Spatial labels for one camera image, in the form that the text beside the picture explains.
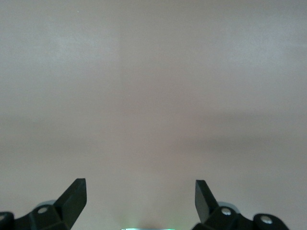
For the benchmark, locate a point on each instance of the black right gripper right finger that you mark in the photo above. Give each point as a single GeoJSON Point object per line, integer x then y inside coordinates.
{"type": "Point", "coordinates": [206, 206]}

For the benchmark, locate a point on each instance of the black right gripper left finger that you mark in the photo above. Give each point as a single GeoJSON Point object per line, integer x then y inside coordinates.
{"type": "Point", "coordinates": [69, 206]}

